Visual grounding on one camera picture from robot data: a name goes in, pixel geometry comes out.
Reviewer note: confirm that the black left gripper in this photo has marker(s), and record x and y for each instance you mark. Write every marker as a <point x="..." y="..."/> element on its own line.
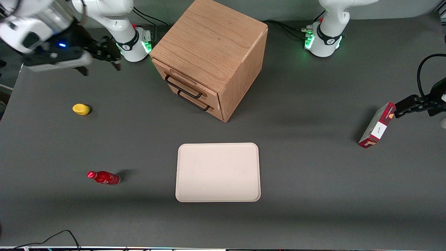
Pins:
<point x="437" y="93"/>

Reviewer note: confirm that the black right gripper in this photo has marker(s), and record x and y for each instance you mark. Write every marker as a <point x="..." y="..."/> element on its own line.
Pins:
<point x="81" y="37"/>

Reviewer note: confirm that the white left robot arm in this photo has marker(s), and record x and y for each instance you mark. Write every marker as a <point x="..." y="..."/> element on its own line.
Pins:
<point x="329" y="35"/>

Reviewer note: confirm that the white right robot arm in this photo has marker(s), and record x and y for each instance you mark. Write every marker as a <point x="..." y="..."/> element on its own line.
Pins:
<point x="115" y="14"/>

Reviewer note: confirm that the red plaid carton box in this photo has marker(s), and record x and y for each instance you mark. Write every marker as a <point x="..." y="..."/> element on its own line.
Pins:
<point x="378" y="126"/>

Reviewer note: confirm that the yellow lemon-shaped object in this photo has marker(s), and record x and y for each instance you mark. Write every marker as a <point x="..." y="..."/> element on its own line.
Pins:
<point x="81" y="109"/>

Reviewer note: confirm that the red soda bottle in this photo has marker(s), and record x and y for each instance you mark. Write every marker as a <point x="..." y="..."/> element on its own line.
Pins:
<point x="104" y="177"/>

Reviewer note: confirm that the beige rectangular tray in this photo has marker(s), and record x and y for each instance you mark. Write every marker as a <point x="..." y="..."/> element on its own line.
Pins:
<point x="217" y="172"/>

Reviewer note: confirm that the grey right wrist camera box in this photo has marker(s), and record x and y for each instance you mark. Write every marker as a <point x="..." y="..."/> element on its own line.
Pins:
<point x="66" y="62"/>

